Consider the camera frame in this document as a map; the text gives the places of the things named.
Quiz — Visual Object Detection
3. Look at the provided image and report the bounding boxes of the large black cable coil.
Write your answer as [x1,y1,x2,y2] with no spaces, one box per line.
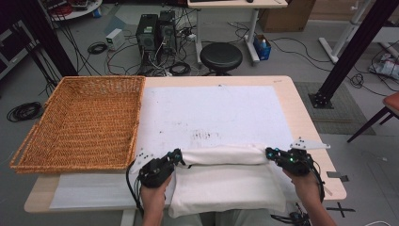
[7,101,45,123]

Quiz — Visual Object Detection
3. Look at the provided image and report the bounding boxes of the white metal stand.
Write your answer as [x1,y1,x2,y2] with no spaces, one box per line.
[318,0,369,65]

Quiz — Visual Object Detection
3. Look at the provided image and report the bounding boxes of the crumpled plastic bag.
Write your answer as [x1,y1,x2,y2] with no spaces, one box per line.
[368,53,399,81]

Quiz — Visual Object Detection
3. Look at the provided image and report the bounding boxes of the grey floor mat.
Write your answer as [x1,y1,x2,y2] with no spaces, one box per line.
[295,81,376,137]

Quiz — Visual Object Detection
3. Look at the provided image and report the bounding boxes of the white table mat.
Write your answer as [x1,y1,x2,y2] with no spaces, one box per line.
[49,85,302,210]

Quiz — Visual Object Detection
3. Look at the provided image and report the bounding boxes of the grey tape piece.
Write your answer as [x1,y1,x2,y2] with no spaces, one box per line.
[326,170,350,183]

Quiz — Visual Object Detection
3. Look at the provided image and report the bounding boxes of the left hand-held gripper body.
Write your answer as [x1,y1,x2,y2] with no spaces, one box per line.
[130,153,176,189]

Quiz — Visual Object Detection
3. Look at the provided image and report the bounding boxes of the orange seat chair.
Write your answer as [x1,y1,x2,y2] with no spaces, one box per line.
[346,91,399,144]

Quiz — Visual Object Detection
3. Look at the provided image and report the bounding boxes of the right hand-held gripper black cable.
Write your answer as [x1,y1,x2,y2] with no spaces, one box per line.
[271,163,327,226]

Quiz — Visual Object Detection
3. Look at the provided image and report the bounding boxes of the blue box with bottles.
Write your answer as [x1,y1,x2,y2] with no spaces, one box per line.
[252,34,273,61]

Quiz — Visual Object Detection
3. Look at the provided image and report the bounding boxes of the black round stool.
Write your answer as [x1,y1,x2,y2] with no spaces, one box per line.
[199,41,244,76]

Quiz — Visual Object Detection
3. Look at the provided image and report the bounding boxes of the small black cable coil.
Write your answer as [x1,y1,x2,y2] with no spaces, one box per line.
[87,41,108,56]

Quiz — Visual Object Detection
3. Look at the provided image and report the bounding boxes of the hand-held gripper black cable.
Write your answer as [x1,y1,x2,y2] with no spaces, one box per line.
[125,159,146,218]
[271,163,327,226]

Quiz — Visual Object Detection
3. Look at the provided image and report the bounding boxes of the wicker basket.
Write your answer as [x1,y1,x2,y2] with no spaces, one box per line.
[8,74,147,174]

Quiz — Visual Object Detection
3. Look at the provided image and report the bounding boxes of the white tank top black trim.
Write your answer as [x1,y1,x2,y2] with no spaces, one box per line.
[168,143,287,219]

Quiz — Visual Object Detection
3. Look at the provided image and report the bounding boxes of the white-legged wooden desk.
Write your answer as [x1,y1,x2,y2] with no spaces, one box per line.
[186,0,289,66]

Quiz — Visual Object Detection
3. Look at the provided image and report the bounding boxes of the black computer tower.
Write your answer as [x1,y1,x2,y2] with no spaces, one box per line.
[156,9,179,57]
[136,13,159,68]

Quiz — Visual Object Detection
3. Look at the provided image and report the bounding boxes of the person's light trousers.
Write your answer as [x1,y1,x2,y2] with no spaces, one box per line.
[164,209,283,226]

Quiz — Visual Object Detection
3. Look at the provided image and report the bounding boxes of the cardboard box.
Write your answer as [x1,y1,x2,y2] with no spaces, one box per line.
[257,0,317,34]

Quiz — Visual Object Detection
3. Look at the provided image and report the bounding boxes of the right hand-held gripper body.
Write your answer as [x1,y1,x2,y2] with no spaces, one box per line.
[277,137,331,177]

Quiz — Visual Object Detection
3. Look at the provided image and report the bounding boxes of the black tape cross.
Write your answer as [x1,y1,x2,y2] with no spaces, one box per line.
[326,202,357,218]

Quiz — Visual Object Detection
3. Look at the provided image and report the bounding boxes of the black metal post with foot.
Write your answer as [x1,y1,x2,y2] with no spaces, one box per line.
[308,0,399,110]

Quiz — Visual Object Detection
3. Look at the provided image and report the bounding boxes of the person's left hand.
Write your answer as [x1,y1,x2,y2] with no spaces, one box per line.
[139,175,173,207]

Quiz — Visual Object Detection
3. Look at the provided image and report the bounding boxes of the round white table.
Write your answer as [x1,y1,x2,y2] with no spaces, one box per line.
[40,0,104,23]

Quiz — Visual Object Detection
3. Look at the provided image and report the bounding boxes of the white power supply box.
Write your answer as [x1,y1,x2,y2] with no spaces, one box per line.
[104,27,126,52]

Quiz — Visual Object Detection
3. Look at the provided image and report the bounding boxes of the grey side rack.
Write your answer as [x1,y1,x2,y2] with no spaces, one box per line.
[0,20,42,80]

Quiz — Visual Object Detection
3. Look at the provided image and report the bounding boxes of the left hand-held gripper black cable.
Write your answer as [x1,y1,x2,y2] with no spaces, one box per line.
[125,159,146,218]

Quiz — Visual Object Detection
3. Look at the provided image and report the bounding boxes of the person's right hand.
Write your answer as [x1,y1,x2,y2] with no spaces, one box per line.
[282,169,322,207]

